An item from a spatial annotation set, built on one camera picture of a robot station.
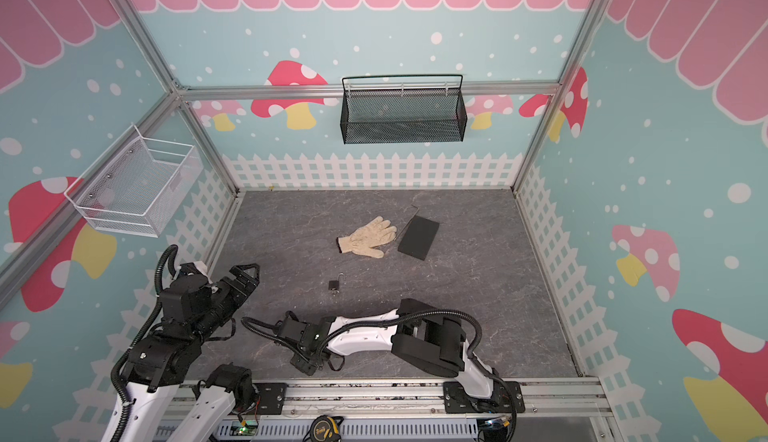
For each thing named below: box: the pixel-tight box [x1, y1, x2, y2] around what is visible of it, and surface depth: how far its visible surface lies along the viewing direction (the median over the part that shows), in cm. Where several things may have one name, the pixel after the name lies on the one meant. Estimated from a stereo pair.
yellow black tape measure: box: [310, 415, 345, 442], surface depth 70 cm
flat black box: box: [397, 215, 440, 261], surface depth 108 cm
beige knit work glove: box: [337, 216, 397, 259], surface depth 108 cm
